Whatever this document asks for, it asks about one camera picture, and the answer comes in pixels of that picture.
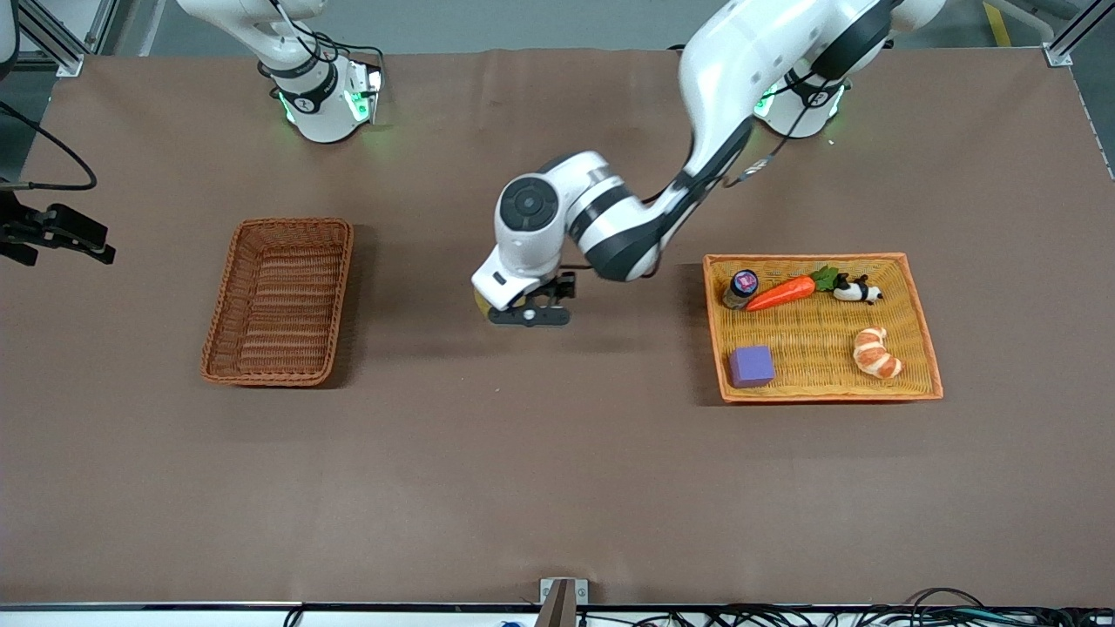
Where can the small dark-capped bottle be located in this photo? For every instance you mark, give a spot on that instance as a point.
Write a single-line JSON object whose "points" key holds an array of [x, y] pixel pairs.
{"points": [[742, 286]]}

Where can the orange toy carrot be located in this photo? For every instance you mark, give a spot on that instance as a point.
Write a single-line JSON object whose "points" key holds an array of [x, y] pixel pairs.
{"points": [[784, 292]]}

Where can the purple cube block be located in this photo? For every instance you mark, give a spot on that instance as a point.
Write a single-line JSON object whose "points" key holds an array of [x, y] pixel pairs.
{"points": [[751, 366]]}

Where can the orange wicker tray basket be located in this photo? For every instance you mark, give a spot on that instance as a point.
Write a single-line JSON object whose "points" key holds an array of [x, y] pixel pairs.
{"points": [[810, 383]]}

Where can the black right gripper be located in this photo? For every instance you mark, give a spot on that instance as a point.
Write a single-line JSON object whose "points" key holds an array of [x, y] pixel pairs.
{"points": [[24, 228]]}

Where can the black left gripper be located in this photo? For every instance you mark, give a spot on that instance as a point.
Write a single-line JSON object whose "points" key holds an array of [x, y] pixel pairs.
{"points": [[564, 285]]}

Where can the brown table cover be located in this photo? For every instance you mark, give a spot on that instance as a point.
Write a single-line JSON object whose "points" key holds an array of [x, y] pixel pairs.
{"points": [[557, 453]]}

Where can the black white panda toy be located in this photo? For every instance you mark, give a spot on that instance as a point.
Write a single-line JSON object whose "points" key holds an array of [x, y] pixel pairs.
{"points": [[858, 290]]}

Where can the metal table edge bracket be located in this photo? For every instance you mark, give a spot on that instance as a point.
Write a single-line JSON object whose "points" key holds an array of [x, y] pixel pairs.
{"points": [[563, 601]]}

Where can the brown wicker basket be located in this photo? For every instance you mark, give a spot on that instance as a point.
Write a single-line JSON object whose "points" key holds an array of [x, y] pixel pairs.
{"points": [[296, 357]]}

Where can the toy croissant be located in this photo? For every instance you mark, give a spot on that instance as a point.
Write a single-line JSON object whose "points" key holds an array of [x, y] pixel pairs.
{"points": [[874, 353]]}

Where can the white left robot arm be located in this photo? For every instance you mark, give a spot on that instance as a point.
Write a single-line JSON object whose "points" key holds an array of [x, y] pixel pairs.
{"points": [[610, 218]]}

